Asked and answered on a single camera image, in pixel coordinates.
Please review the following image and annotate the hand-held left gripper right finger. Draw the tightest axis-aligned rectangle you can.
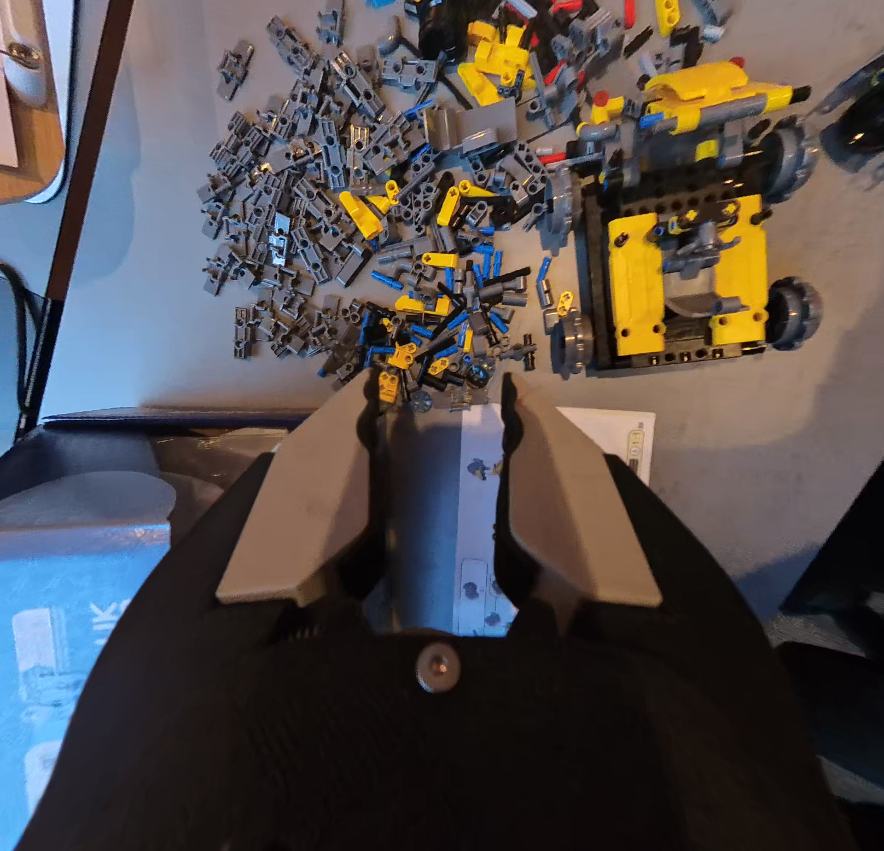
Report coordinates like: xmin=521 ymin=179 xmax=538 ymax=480
xmin=494 ymin=371 xmax=664 ymax=620

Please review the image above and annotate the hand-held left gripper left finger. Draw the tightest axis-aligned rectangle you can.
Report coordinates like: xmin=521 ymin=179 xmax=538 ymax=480
xmin=215 ymin=368 xmax=391 ymax=609

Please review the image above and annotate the yellow brick vehicle model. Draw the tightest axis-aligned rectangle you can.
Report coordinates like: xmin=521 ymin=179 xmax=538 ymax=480
xmin=539 ymin=60 xmax=823 ymax=379

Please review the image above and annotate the spread of yellow beams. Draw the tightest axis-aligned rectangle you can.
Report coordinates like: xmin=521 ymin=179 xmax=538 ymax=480
xmin=563 ymin=0 xmax=685 ymax=37

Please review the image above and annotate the grey desk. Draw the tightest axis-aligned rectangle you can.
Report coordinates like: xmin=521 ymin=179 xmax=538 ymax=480
xmin=0 ymin=0 xmax=884 ymax=652

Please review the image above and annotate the white instruction booklet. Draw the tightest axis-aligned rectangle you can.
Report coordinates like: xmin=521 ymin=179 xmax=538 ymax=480
xmin=452 ymin=402 xmax=657 ymax=638

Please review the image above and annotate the blue kit box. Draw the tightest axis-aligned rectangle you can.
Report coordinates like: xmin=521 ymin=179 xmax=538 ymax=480
xmin=0 ymin=405 xmax=326 ymax=851

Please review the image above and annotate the pile of grey track links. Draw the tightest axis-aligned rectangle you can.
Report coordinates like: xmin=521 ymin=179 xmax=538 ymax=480
xmin=197 ymin=12 xmax=443 ymax=362

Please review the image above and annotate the pile of black red pieces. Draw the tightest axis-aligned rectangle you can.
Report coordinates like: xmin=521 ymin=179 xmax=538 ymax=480
xmin=387 ymin=0 xmax=733 ymax=113

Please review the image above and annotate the black wheel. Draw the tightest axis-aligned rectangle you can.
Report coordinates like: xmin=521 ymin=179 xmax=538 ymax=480
xmin=414 ymin=0 xmax=471 ymax=61

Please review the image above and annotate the black power cable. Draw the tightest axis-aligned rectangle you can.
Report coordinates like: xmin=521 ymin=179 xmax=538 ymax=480
xmin=0 ymin=261 xmax=52 ymax=438

